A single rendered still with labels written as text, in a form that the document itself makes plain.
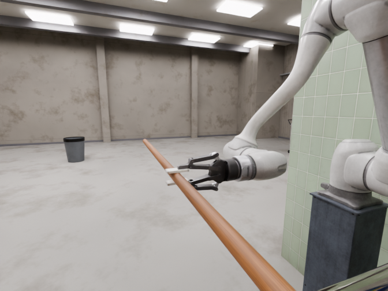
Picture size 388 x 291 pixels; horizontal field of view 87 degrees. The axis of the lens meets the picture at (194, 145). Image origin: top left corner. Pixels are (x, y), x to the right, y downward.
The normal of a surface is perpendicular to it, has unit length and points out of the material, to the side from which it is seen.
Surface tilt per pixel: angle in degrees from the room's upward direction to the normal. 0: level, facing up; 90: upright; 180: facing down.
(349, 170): 91
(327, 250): 90
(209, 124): 90
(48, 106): 90
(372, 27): 122
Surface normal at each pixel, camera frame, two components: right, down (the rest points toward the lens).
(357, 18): -0.83, 0.54
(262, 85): 0.34, 0.16
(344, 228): -0.94, 0.06
